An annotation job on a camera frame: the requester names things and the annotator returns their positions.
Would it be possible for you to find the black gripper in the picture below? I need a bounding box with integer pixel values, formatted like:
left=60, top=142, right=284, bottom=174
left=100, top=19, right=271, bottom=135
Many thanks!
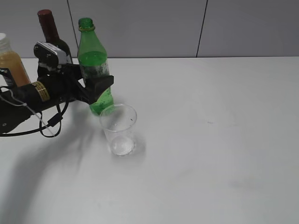
left=37, top=64, right=114, bottom=105

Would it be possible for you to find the green sprite bottle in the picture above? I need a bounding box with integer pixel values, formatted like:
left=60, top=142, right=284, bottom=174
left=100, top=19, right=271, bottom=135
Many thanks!
left=78, top=17, right=114, bottom=115

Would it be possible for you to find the transparent plastic cup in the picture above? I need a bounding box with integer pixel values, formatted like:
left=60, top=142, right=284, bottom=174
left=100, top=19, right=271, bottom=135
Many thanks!
left=100, top=104, right=137, bottom=156

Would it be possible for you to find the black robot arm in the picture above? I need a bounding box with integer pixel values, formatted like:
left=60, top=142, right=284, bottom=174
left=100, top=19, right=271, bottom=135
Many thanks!
left=0, top=64, right=114, bottom=137

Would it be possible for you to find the red wine bottle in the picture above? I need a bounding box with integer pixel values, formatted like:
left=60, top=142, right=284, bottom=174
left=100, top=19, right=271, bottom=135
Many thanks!
left=37, top=9, right=73, bottom=63

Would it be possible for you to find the orange juice bottle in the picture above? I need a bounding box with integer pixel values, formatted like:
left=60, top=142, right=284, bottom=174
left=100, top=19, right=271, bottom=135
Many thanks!
left=0, top=33, right=31, bottom=87

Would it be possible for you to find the black cable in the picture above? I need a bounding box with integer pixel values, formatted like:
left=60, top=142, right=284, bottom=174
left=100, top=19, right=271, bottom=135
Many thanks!
left=0, top=86, right=71, bottom=138

